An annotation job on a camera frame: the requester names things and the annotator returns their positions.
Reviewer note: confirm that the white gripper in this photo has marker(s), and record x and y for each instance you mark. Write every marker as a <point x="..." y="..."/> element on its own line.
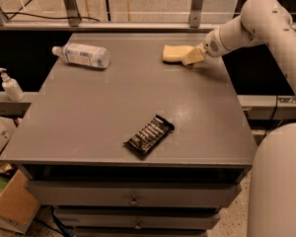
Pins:
<point x="211" y="46"/>

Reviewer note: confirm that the yellow sponge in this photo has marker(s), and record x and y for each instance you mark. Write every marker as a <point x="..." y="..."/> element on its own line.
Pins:
<point x="175" y="53"/>

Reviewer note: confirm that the clear plastic bottle blue label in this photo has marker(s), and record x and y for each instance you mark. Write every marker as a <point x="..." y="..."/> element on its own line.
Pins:
<point x="83" y="54"/>

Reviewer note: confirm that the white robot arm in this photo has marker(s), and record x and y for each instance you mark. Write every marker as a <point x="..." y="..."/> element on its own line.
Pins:
<point x="272" y="198"/>

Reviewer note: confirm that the white pump dispenser bottle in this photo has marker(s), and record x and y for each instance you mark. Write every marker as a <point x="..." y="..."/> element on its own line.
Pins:
<point x="11" y="86"/>

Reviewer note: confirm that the black snack bar wrapper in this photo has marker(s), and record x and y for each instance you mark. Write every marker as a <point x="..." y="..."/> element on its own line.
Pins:
<point x="149" y="136"/>

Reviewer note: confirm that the grey drawer cabinet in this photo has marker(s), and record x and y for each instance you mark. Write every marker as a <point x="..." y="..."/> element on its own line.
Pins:
<point x="75" y="128"/>

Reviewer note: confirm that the middle grey drawer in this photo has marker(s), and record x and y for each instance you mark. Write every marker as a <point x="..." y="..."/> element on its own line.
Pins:
<point x="139" y="218"/>

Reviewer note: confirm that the grey drawer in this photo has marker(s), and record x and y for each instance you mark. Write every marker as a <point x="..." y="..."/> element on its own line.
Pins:
<point x="133" y="194"/>
<point x="139" y="218"/>

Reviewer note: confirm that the top grey drawer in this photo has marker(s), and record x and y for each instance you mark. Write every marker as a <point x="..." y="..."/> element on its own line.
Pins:
<point x="133" y="194"/>

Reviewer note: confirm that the brown cardboard box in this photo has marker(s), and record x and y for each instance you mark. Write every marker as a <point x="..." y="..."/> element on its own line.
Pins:
<point x="18" y="207"/>

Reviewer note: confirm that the metal railing frame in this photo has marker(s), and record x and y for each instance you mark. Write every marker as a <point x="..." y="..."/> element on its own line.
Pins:
<point x="104" y="15"/>

